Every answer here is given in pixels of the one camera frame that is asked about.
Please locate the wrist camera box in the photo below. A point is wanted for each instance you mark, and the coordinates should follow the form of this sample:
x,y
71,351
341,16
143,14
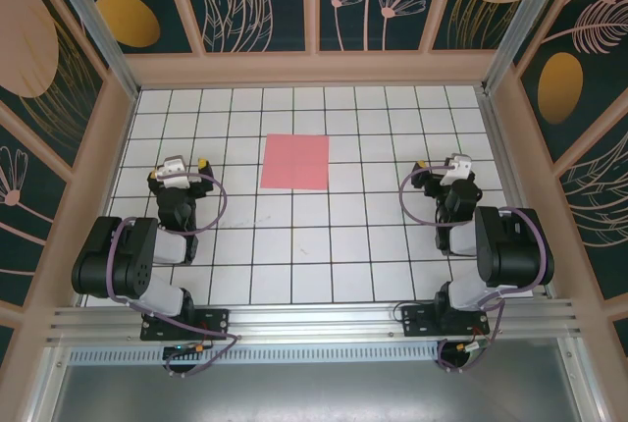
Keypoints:
x,y
172,169
456,169

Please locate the small black circuit board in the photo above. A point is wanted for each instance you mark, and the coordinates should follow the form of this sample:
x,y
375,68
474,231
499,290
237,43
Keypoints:
x,y
181,351

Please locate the yellow plug connector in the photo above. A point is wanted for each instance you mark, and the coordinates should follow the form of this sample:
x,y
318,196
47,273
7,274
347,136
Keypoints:
x,y
463,346

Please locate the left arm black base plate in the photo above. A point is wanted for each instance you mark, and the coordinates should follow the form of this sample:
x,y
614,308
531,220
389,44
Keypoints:
x,y
216,324

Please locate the long aluminium mounting rail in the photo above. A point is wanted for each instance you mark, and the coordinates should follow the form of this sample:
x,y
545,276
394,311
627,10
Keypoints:
x,y
314,319

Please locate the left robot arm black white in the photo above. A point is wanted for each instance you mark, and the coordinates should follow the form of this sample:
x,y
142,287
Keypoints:
x,y
122,255

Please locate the pink square paper sheet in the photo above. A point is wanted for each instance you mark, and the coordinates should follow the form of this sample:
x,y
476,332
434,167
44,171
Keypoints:
x,y
294,162

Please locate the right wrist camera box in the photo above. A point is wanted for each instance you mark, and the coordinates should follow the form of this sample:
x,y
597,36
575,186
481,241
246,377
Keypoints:
x,y
456,169

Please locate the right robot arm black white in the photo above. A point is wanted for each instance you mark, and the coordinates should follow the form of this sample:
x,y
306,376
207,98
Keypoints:
x,y
515,250

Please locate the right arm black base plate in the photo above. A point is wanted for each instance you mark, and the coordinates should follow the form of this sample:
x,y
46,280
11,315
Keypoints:
x,y
417,321

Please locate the aluminium corner post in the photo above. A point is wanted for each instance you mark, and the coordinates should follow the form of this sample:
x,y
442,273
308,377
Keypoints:
x,y
521,15
90,15

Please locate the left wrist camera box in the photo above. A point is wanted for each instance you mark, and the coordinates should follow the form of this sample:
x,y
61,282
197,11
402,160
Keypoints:
x,y
172,169

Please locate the grey metal sheet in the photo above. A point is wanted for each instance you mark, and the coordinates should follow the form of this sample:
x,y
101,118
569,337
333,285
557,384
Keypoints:
x,y
314,392

